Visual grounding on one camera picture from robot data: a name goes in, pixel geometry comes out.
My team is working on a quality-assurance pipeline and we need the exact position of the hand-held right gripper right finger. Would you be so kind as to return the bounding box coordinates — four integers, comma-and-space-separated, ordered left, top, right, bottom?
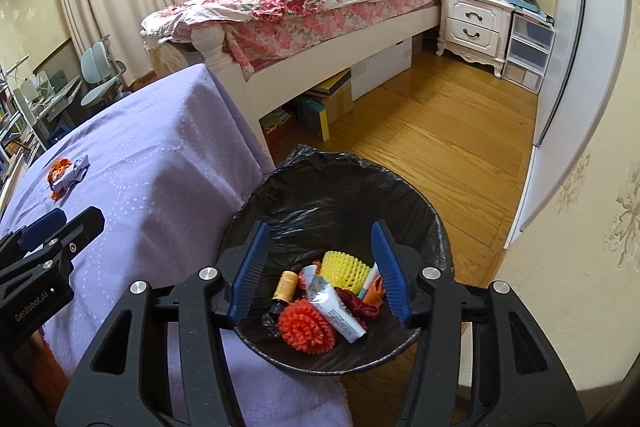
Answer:
371, 219, 587, 427

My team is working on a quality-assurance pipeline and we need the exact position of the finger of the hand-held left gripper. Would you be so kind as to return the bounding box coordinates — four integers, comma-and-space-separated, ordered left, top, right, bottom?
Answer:
19, 208, 69, 253
32, 205, 106, 276

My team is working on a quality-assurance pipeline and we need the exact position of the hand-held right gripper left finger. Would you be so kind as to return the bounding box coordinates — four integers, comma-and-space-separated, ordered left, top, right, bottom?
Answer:
55, 220, 273, 427

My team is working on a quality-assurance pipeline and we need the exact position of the teal white tube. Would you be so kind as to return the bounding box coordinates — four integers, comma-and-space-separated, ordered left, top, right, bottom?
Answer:
357, 260, 380, 301

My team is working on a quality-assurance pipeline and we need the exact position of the orange packet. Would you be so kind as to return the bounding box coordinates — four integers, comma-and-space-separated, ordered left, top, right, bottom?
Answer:
362, 277, 389, 307

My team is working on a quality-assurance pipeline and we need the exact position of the white squeeze tube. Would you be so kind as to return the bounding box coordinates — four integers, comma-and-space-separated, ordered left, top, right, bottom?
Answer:
299, 265, 369, 343

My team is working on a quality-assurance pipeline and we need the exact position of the red spiky ball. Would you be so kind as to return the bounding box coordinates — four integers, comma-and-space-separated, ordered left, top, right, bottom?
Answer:
277, 299, 337, 355

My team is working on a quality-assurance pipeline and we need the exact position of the bin with black bag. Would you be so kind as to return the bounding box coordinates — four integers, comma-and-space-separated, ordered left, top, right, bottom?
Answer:
217, 145, 454, 376

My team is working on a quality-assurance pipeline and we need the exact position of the amber glass bottle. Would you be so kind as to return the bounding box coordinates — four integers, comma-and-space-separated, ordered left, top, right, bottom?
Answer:
269, 270, 300, 316

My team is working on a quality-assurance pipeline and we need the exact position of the yellow foam fruit net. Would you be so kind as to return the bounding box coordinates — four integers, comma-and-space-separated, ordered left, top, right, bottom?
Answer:
321, 250, 374, 293

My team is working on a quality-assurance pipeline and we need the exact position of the crumpled white orange wrapper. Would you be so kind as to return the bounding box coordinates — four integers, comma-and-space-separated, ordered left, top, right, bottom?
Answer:
50, 155, 91, 200

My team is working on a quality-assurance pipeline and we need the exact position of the orange peel scrap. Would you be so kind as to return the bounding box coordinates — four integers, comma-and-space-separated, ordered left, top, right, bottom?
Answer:
48, 158, 75, 182

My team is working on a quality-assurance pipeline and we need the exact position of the white bookshelf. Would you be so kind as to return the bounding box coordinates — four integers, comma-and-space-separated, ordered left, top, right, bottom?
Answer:
0, 61, 42, 208

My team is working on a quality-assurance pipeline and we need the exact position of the purple tablecloth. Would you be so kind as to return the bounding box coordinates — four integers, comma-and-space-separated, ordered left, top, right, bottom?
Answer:
0, 63, 354, 427

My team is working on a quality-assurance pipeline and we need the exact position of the white study desk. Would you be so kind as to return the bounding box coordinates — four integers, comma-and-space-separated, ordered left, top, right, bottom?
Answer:
29, 74, 84, 144

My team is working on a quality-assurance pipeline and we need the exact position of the stack of picture books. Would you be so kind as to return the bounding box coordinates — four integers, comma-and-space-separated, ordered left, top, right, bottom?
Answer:
257, 106, 301, 136

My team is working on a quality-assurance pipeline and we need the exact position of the light blue desk chair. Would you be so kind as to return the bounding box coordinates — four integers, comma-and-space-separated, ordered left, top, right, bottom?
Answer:
79, 34, 127, 106

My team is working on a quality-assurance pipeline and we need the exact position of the cardboard box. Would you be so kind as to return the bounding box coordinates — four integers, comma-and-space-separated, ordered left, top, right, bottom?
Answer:
299, 69, 355, 141

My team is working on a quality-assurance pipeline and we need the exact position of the white storage box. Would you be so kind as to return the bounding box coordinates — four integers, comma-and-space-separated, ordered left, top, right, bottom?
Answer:
349, 35, 415, 102

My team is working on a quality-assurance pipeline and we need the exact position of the clear plastic drawer unit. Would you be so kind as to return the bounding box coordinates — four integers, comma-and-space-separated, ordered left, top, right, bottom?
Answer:
501, 11, 556, 96

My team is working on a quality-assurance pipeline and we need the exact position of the white nightstand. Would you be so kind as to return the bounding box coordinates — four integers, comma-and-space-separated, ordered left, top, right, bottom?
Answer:
435, 0, 516, 78

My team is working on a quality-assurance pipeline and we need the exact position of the floral pink bedspread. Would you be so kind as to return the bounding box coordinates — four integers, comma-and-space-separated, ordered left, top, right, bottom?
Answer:
140, 0, 447, 68

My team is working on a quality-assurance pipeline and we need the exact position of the white wardrobe door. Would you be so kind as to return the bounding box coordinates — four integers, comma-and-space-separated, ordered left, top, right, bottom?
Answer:
502, 0, 634, 254

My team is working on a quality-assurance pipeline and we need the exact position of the stack of blue books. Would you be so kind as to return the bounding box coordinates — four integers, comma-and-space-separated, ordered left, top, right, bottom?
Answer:
507, 0, 556, 28

